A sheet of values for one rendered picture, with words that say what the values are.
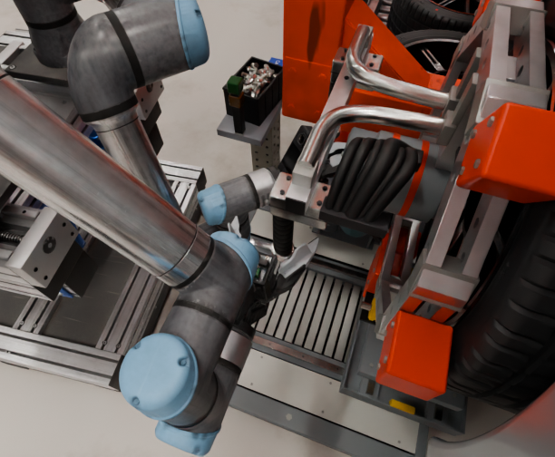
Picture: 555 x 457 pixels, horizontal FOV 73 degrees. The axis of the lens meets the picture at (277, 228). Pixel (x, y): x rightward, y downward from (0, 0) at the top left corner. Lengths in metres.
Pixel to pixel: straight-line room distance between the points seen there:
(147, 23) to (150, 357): 0.48
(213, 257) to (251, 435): 1.01
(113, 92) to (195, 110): 1.53
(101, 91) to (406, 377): 0.59
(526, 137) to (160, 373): 0.40
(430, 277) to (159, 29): 0.53
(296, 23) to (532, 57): 0.68
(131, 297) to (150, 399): 0.94
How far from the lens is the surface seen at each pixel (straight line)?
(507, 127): 0.39
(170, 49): 0.67
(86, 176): 0.39
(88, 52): 0.67
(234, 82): 1.22
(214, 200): 0.73
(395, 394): 1.30
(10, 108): 0.39
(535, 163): 0.40
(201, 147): 1.97
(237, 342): 0.53
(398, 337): 0.54
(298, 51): 1.15
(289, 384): 1.32
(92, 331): 1.36
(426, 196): 0.67
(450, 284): 0.49
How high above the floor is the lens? 1.38
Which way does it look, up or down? 58 degrees down
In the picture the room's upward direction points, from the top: straight up
